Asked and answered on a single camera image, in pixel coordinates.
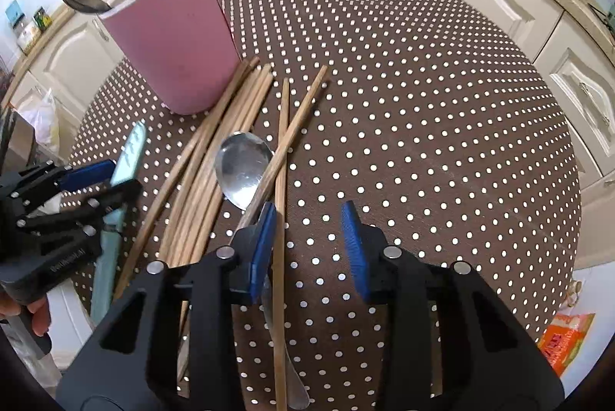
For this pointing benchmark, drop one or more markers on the light green knife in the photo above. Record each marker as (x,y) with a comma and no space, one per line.
(129,151)

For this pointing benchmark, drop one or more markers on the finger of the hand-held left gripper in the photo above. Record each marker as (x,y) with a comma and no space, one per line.
(91,174)
(110,199)

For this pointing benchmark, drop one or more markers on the green packet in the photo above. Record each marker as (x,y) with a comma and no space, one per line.
(42,19)

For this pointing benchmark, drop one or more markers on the brown wooden chopstick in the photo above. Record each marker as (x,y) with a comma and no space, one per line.
(282,142)
(307,103)

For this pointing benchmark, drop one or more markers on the orange packet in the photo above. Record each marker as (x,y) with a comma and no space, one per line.
(564,339)

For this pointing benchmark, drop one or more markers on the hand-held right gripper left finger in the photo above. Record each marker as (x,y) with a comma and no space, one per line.
(262,247)

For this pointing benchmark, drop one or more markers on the person's left hand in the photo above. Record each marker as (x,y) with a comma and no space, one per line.
(36,315)

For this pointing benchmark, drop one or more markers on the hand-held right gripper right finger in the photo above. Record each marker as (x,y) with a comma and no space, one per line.
(355,247)

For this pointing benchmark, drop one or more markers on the large metal spoon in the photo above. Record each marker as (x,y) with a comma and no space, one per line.
(242,170)

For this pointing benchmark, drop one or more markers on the pink utensil holder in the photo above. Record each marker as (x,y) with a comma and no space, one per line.
(168,36)

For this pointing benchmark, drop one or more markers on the white plastic bag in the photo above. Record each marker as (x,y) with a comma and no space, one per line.
(43,113)

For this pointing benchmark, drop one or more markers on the blue packet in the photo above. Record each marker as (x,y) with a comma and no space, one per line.
(14,12)

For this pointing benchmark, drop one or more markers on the brown polka dot tablecloth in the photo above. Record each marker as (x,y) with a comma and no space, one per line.
(408,103)

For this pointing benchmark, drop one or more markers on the bundle of wooden chopsticks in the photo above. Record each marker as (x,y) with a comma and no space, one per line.
(226,127)

